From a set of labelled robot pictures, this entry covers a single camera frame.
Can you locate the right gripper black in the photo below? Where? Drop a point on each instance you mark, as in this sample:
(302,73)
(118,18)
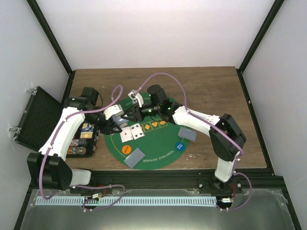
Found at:
(129,118)

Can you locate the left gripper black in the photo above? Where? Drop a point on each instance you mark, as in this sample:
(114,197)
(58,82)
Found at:
(106,130)

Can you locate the blue patterned card deck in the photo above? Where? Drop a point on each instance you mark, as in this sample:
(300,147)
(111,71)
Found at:
(121,122)

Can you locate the three of clubs card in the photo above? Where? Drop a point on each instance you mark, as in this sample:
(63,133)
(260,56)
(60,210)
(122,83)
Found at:
(136,131)

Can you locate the ace of diamonds card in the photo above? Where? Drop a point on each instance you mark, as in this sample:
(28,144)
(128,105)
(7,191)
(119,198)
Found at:
(126,134)

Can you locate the orange big blind button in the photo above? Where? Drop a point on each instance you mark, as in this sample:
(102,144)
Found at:
(126,149)

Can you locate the dealt cards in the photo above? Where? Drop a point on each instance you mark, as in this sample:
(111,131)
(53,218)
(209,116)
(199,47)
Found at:
(134,158)
(187,134)

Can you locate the blue small blind button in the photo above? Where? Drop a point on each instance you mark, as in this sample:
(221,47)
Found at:
(180,146)

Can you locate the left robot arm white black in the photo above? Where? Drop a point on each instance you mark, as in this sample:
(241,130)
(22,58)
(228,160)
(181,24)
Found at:
(48,167)

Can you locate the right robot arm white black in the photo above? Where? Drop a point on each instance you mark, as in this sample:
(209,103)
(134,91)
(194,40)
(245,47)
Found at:
(226,136)

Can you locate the black poker chip case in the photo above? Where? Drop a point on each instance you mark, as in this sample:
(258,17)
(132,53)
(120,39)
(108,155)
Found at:
(83,144)

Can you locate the round green poker mat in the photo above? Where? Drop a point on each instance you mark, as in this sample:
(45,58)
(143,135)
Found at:
(158,144)

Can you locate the light blue slotted strip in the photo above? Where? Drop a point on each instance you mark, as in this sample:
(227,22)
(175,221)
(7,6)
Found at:
(194,201)

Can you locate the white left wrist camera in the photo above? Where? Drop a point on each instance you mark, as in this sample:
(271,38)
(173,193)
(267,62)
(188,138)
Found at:
(115,110)

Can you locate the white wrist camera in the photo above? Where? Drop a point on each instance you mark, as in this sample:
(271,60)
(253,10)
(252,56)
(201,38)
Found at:
(115,110)
(136,98)

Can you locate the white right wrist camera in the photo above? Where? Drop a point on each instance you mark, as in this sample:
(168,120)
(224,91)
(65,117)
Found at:
(136,98)

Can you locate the black mounting rail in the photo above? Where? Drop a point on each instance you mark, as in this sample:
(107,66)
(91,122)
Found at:
(186,179)

